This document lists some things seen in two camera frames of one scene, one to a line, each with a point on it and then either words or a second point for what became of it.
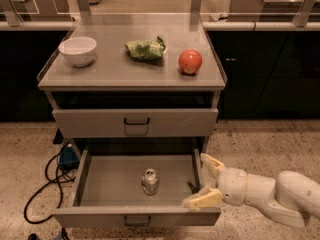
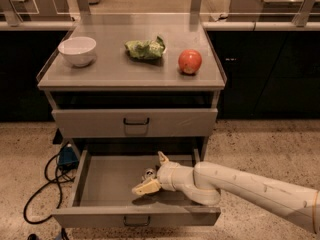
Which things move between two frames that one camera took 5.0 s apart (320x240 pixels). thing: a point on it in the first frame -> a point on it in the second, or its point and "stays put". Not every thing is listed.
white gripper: [232, 183] -> [165, 173]
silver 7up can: [150, 181] stays put
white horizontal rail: [265, 26] stays put
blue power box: [68, 158] stays put
